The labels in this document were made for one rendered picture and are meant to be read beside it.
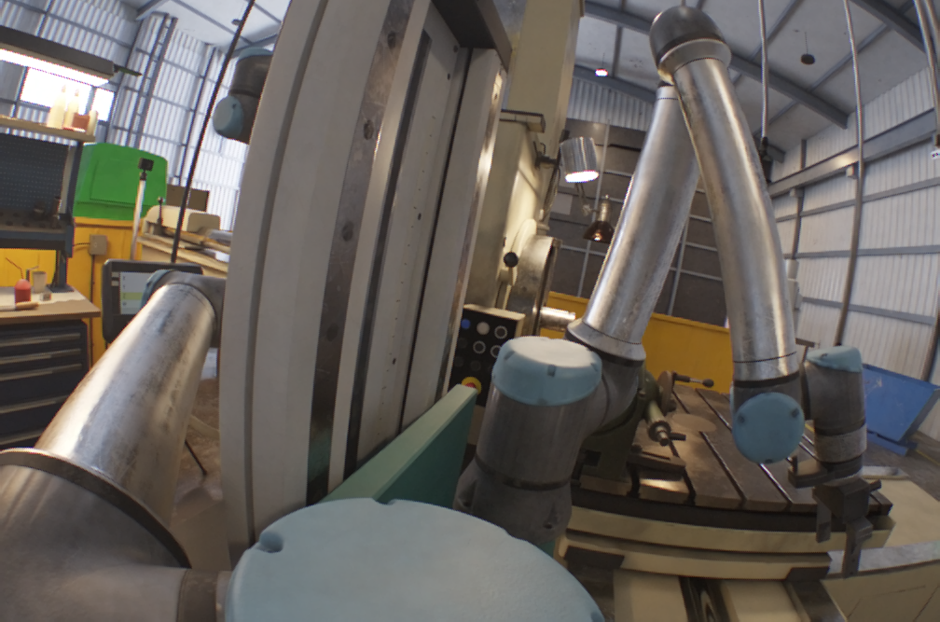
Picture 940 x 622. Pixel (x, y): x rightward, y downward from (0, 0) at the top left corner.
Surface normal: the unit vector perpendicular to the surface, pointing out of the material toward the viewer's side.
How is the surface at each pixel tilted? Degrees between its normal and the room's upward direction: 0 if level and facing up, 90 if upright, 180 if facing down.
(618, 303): 92
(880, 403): 90
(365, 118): 90
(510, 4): 90
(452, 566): 5
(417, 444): 0
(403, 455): 0
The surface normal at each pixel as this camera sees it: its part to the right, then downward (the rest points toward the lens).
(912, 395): -0.95, -0.17
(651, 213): -0.44, 0.01
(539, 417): -0.20, 0.02
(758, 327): -0.69, -0.06
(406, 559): 0.26, -0.96
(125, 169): 0.96, 0.10
